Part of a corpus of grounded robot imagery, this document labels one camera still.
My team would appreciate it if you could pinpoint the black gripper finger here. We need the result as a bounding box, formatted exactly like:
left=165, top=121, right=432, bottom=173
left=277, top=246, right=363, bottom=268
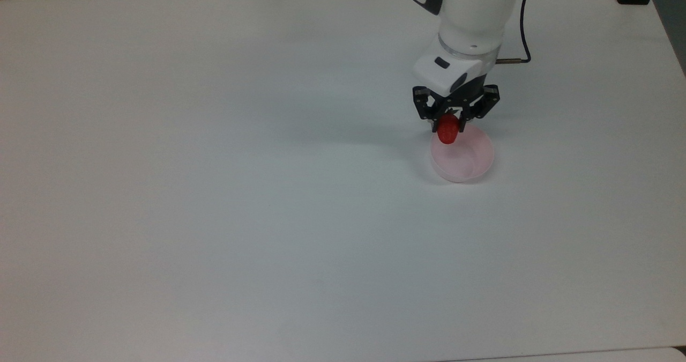
left=457, top=84, right=501, bottom=127
left=412, top=85, right=446, bottom=132

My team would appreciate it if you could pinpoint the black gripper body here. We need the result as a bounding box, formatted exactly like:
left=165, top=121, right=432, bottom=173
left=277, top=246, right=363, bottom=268
left=442, top=73, right=489, bottom=111

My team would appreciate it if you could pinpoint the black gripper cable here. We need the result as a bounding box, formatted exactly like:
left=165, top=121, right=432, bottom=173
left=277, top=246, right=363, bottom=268
left=495, top=0, right=541, bottom=65

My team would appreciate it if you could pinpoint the pink plastic bowl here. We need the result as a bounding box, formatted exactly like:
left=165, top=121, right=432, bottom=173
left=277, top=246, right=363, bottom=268
left=430, top=123, right=495, bottom=184

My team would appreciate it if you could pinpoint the red strawberry with green leaves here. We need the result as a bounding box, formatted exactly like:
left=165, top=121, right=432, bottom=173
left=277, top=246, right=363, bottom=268
left=437, top=114, right=460, bottom=145

